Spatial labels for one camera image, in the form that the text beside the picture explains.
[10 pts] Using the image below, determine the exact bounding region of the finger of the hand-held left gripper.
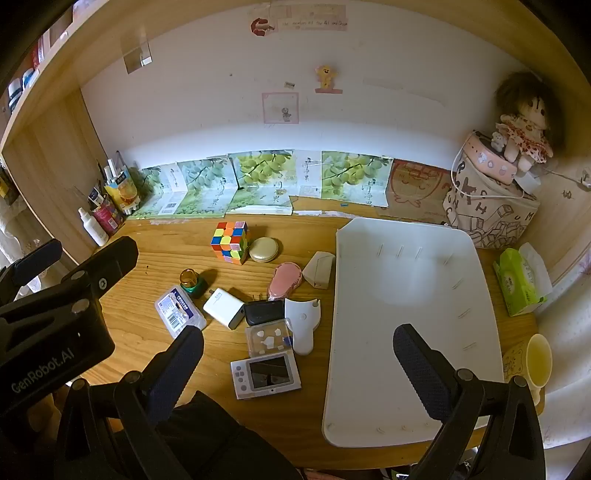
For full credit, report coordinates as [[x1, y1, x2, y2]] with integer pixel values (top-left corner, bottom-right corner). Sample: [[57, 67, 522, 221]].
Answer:
[[0, 239, 63, 301], [0, 236, 139, 324]]

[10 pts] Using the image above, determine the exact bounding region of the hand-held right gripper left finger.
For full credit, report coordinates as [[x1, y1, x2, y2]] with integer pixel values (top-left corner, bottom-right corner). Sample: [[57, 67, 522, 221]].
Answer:
[[55, 325, 205, 480]]

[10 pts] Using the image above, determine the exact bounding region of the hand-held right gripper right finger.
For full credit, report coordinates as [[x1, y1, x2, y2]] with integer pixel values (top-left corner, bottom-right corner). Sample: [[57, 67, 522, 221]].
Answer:
[[392, 324, 546, 480]]

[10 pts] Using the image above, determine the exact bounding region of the clear box with blue label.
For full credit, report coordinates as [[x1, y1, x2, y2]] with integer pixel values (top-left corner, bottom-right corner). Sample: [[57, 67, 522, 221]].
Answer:
[[154, 286, 207, 337]]

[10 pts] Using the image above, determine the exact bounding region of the white charger plug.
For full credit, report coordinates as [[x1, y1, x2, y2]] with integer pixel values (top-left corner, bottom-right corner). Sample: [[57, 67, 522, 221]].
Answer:
[[203, 288, 246, 330]]

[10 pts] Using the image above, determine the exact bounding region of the white plastic tray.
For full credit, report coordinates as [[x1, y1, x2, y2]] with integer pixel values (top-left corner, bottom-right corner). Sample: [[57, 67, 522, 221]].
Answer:
[[322, 217, 505, 448]]

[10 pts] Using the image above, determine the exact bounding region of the green bottle with gold cap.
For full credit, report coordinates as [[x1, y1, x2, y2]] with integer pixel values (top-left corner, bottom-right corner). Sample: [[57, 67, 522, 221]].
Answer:
[[179, 269, 206, 298]]

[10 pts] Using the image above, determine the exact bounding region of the small clear case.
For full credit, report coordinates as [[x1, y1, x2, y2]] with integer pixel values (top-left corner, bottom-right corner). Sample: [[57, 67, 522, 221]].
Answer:
[[245, 320, 294, 358]]

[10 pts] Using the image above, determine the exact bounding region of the white handheld game console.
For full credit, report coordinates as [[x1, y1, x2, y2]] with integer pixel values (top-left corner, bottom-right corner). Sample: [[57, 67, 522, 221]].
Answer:
[[231, 352, 302, 400]]

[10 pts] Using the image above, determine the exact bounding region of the black rounded case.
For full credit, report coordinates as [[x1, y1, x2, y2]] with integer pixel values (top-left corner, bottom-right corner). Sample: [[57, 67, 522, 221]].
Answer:
[[243, 299, 286, 328]]

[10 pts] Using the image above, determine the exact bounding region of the multicoloured puzzle cube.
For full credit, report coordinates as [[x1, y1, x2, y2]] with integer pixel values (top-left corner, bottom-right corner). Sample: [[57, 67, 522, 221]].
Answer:
[[211, 222, 250, 265]]

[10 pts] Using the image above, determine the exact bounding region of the white plastic gadget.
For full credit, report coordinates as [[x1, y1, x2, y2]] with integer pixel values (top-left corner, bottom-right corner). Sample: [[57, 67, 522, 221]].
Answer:
[[284, 298, 324, 356]]

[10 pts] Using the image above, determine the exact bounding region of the pink oval case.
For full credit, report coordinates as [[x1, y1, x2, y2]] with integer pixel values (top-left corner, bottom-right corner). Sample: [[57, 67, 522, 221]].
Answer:
[[268, 261, 304, 301]]

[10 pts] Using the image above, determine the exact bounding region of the round gold compact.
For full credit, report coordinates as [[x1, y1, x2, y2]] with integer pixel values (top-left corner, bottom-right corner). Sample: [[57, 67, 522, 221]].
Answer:
[[248, 237, 280, 264]]

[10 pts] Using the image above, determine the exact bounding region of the white spray bottle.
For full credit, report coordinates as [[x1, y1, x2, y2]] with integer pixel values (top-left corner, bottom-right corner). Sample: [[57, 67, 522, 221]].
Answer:
[[78, 208, 109, 247]]

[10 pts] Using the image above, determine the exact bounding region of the yellow carton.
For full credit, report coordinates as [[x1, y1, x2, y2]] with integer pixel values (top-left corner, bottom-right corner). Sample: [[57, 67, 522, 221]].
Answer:
[[104, 170, 141, 215]]

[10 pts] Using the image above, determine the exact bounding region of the person's dark clothing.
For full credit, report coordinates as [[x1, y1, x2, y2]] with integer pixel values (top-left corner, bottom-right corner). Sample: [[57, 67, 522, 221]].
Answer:
[[157, 391, 301, 480]]

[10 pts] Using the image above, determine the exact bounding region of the wooden shelf unit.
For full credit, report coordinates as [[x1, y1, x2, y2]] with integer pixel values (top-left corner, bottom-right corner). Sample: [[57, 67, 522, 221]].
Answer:
[[0, 0, 121, 264]]

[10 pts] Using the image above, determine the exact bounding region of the cream bear mug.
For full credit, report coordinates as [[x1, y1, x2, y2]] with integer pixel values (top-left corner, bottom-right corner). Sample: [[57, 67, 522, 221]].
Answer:
[[502, 333, 554, 407]]

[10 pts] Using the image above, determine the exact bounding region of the beige angular box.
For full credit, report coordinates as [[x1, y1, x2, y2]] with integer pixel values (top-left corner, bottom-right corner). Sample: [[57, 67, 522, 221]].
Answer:
[[302, 251, 335, 291]]

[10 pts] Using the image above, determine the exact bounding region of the green tissue pack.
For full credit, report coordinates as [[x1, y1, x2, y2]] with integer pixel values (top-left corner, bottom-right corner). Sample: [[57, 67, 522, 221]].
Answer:
[[492, 243, 555, 317]]

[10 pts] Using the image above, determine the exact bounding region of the printed canvas bag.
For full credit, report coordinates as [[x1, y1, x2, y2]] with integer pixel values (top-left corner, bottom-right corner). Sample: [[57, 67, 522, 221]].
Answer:
[[443, 157, 541, 250]]

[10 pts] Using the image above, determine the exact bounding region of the brown cardboard with red drawing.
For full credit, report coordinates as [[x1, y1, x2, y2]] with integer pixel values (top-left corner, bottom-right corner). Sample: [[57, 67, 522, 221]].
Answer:
[[383, 159, 455, 227]]

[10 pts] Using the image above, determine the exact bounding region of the pink round box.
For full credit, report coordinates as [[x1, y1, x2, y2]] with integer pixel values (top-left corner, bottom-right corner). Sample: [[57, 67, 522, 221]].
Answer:
[[463, 130, 520, 185]]

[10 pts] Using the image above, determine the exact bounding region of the white power adapter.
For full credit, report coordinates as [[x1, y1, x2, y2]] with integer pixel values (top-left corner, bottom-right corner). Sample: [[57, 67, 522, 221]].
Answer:
[[515, 166, 546, 195]]

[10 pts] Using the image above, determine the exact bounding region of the brown-haired doll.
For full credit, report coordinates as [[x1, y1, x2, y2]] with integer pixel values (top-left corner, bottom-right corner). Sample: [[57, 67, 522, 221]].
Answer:
[[492, 71, 564, 174]]

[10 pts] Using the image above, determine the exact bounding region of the taped paper note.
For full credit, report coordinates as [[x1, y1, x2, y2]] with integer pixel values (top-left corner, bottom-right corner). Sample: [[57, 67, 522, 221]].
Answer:
[[277, 4, 348, 32]]

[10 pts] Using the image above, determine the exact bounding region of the clear adhesive wall hook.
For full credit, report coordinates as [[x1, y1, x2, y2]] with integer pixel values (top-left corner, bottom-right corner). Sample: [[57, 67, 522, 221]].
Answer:
[[121, 32, 154, 75]]

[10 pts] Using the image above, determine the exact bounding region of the pink framed wall sticker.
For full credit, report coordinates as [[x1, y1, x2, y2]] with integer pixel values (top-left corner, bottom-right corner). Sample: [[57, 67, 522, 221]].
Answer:
[[262, 91, 300, 124]]

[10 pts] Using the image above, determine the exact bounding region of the red wall sticker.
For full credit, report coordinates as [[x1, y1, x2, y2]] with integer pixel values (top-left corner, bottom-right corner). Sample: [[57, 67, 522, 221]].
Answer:
[[249, 17, 278, 37]]

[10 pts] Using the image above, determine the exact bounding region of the yellow bear wall sticker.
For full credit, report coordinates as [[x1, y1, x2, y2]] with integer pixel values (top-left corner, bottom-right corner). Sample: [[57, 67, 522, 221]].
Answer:
[[315, 65, 343, 94]]

